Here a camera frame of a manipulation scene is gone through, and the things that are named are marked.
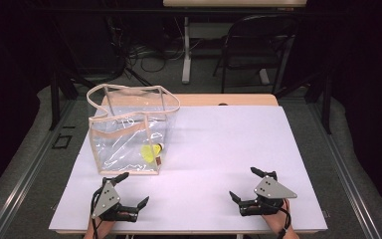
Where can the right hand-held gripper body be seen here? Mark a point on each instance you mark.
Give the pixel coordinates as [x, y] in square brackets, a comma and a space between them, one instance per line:
[272, 190]

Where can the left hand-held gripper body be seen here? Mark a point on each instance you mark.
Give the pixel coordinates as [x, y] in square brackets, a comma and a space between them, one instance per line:
[106, 199]

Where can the yellow plastic shuttlecock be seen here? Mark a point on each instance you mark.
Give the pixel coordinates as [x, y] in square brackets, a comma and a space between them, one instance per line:
[149, 153]

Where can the clear plastic bag beige trim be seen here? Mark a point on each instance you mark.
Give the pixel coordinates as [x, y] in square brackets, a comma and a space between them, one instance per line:
[119, 133]

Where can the person's left hand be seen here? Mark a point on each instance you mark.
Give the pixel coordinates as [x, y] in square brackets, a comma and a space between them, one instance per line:
[101, 227]

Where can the person's right hand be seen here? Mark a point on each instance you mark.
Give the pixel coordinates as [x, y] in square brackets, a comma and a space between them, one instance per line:
[278, 220]

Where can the white table cover sheet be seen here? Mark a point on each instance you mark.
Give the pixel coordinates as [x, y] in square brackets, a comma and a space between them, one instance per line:
[212, 149]

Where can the black folding chair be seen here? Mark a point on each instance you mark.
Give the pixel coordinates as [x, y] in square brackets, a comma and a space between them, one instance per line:
[255, 59]

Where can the white desk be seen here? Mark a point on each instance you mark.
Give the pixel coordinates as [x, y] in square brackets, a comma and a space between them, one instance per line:
[186, 49]

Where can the aluminium floor rail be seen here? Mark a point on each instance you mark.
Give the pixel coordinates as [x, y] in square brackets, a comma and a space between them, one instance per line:
[344, 172]
[23, 179]

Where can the black frame post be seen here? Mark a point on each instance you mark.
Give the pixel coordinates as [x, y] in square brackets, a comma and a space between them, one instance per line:
[327, 106]

